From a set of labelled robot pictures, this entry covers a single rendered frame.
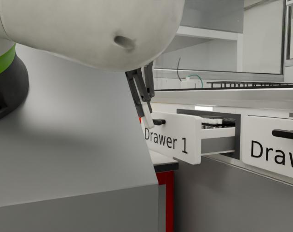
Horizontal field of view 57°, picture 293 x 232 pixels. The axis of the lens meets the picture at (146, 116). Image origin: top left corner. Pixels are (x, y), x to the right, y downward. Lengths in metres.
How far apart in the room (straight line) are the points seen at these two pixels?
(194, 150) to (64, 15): 0.46
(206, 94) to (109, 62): 0.57
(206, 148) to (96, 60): 0.47
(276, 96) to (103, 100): 0.37
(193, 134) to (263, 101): 0.17
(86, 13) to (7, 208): 0.22
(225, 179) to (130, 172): 0.43
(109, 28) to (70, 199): 0.21
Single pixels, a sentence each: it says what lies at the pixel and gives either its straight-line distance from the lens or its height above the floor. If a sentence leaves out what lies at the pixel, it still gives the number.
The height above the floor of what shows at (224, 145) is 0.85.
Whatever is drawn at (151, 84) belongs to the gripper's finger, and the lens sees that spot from 0.69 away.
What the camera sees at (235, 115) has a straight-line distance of 0.70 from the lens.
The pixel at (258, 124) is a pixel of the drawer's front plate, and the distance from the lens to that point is 0.63.
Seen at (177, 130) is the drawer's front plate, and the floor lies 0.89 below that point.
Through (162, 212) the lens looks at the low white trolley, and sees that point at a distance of 0.93.
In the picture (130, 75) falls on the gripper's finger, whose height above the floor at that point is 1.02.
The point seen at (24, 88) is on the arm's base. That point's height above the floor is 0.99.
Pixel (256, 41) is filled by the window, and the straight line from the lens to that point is 0.69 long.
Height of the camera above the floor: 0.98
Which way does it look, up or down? 5 degrees down
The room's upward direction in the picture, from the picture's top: straight up
